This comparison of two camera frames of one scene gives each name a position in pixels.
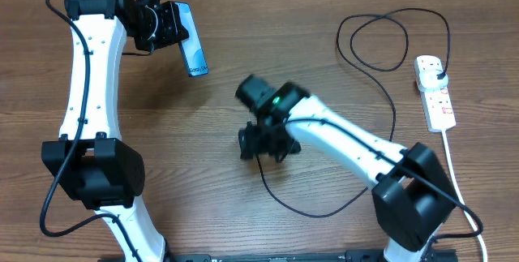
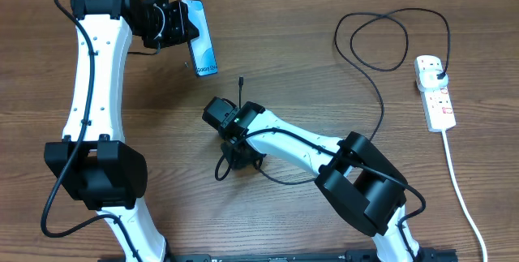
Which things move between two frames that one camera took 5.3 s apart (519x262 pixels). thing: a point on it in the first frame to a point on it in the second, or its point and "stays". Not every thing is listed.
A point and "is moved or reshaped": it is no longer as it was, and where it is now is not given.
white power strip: [436, 103] stays
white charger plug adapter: [428, 79] stays
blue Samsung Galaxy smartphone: [190, 48] is moved or reshaped
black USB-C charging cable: [260, 167] to [386, 15]
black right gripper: [255, 144] to [238, 161]
